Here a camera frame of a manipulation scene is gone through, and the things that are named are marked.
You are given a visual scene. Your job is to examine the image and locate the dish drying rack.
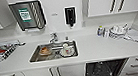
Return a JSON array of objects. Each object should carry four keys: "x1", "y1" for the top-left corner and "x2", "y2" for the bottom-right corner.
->
[{"x1": 0, "y1": 36, "x2": 28, "y2": 62}]

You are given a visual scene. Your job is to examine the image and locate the orange food container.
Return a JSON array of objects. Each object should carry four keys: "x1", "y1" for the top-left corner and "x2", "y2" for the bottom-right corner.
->
[{"x1": 37, "y1": 46, "x2": 53, "y2": 58}]

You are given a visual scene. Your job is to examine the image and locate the white cup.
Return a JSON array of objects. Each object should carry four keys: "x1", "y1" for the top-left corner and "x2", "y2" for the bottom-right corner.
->
[{"x1": 110, "y1": 24, "x2": 121, "y2": 34}]

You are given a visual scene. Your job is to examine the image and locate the steel paper towel dispenser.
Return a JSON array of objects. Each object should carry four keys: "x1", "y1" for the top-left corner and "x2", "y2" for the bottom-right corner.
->
[{"x1": 8, "y1": 0, "x2": 49, "y2": 33}]

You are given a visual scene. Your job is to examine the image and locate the white wall outlet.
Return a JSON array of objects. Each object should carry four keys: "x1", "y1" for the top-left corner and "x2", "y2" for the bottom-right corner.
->
[{"x1": 80, "y1": 20, "x2": 87, "y2": 29}]

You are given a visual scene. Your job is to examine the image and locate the chrome sink pump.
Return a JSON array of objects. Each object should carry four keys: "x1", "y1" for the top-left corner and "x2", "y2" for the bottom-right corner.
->
[{"x1": 64, "y1": 35, "x2": 69, "y2": 42}]

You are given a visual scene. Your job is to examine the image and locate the stack of white plates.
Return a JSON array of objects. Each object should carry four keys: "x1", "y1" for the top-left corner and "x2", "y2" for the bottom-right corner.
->
[{"x1": 108, "y1": 23, "x2": 131, "y2": 41}]

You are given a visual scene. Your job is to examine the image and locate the white plate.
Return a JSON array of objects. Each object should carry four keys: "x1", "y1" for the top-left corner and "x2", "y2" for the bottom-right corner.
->
[{"x1": 59, "y1": 46, "x2": 77, "y2": 58}]

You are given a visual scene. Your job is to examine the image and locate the black soap dispenser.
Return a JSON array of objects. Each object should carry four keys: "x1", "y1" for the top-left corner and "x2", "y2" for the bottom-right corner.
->
[{"x1": 62, "y1": 5, "x2": 79, "y2": 28}]

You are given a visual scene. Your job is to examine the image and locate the small white bottle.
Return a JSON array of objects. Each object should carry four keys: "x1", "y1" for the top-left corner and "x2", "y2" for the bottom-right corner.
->
[{"x1": 102, "y1": 27, "x2": 110, "y2": 38}]

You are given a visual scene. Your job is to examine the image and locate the stainless steel sink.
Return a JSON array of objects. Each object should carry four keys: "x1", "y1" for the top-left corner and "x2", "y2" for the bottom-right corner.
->
[{"x1": 27, "y1": 39, "x2": 80, "y2": 65}]

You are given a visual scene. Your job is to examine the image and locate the sink drain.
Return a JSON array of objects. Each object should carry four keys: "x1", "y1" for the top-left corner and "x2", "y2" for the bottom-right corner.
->
[{"x1": 53, "y1": 50, "x2": 62, "y2": 57}]

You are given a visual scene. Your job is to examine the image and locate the chrome faucet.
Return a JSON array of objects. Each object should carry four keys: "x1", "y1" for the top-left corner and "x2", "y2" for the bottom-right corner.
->
[{"x1": 47, "y1": 31, "x2": 59, "y2": 44}]

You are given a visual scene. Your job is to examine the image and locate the dish soap bottle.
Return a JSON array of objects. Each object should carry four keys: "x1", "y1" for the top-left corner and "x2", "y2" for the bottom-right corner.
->
[{"x1": 96, "y1": 24, "x2": 105, "y2": 38}]

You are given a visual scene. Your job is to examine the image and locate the white mug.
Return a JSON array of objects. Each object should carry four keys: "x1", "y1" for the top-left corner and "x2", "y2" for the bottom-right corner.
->
[{"x1": 61, "y1": 42, "x2": 73, "y2": 56}]

